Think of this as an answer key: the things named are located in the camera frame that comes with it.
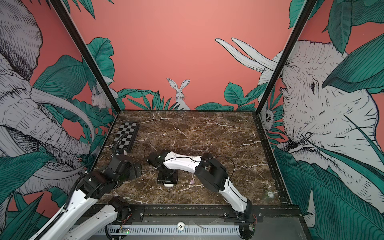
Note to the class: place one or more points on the black front rail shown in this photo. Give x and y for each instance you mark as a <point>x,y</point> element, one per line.
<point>224,212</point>

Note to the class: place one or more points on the black white checkerboard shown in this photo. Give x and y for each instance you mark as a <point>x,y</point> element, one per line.
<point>126,136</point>

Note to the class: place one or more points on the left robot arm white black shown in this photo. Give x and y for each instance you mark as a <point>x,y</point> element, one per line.
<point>84,194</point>

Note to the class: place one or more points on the black frame post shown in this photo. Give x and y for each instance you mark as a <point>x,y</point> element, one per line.
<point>67,21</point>
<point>299,25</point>

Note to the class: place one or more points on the black frame post right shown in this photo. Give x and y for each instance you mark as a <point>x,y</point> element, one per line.
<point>299,25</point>

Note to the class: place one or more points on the black frame post left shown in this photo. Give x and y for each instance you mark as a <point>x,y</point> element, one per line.
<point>67,21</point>

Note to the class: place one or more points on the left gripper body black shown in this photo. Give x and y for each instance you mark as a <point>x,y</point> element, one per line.
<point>132,173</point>

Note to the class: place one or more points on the white slotted cable duct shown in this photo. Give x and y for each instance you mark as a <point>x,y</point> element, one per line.
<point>141,230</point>

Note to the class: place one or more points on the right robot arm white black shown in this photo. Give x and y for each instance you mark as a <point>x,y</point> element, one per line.
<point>211,173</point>

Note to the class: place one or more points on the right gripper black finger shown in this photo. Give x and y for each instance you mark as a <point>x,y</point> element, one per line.
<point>173,178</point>
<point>162,177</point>

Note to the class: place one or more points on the white earbud charging case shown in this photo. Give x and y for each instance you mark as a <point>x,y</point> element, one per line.
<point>168,185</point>

